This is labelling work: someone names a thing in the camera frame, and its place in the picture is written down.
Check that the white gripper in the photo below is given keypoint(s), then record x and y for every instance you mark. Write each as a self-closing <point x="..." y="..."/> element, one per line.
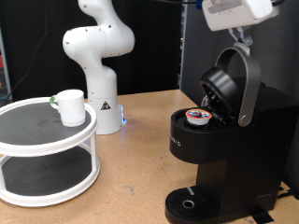
<point x="236" y="12"/>

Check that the white coffee pod orange lid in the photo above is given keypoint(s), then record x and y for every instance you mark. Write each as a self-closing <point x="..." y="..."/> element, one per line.
<point x="198" y="115"/>

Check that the black Keurig coffee machine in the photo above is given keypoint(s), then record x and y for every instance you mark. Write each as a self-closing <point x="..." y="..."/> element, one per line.
<point x="249" y="149"/>

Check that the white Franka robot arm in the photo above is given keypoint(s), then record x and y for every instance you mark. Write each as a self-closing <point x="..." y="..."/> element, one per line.
<point x="99" y="77"/>

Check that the dark grey partition panel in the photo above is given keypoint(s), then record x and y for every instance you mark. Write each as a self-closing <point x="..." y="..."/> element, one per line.
<point x="193" y="53"/>

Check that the black backdrop curtain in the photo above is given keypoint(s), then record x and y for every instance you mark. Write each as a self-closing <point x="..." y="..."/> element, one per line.
<point x="155" y="46"/>

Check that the grey tape strip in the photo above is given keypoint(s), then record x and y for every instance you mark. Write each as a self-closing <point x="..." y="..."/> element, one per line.
<point x="190" y="190"/>

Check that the black tape piece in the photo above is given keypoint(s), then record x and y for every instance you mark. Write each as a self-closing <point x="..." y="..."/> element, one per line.
<point x="261" y="216"/>

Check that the white two-tier turntable shelf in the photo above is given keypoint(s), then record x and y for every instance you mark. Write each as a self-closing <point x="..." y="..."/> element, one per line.
<point x="46" y="146"/>

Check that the grey metal pole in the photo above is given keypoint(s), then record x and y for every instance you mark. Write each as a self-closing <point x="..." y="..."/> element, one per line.
<point x="5" y="68"/>

